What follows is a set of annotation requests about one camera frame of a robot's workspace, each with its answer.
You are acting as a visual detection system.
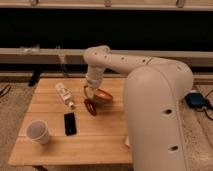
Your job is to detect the orange ceramic bowl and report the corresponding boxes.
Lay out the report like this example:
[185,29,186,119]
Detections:
[93,89,113,103]

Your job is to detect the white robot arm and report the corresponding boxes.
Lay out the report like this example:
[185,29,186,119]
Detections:
[83,46,193,171]

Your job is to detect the white plastic bottle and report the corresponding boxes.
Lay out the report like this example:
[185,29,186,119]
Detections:
[55,82,75,109]

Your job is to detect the black smartphone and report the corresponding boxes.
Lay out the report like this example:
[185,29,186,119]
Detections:
[64,113,77,136]

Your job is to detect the wooden table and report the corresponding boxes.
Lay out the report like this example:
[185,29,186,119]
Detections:
[8,78,132,166]

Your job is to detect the white sponge block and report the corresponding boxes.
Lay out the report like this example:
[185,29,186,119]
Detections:
[124,136,130,147]

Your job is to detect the white paper cup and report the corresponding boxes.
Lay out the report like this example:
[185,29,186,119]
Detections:
[26,120,50,144]

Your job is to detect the blue device on floor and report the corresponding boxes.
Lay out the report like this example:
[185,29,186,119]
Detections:
[185,91,209,108]

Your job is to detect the black cable on floor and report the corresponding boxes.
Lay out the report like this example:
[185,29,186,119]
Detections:
[0,83,12,99]

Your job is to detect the grey horizontal rail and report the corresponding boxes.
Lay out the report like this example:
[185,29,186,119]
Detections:
[0,48,213,67]

